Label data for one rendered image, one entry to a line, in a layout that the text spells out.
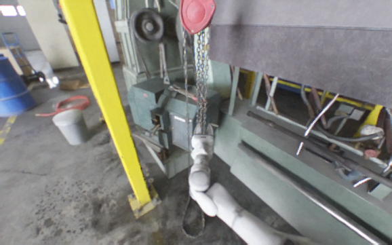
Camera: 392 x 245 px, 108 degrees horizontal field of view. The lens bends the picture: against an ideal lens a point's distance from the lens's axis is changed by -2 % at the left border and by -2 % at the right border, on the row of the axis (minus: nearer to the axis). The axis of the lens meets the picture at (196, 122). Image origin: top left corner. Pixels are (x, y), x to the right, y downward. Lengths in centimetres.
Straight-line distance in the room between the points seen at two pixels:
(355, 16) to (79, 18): 110
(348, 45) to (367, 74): 15
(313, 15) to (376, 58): 33
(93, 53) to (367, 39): 113
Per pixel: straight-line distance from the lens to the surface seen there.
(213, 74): 156
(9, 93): 400
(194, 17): 75
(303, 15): 105
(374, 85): 98
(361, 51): 97
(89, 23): 81
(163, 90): 125
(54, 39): 684
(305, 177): 122
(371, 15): 98
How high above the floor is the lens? 131
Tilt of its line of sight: 34 degrees down
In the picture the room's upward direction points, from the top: straight up
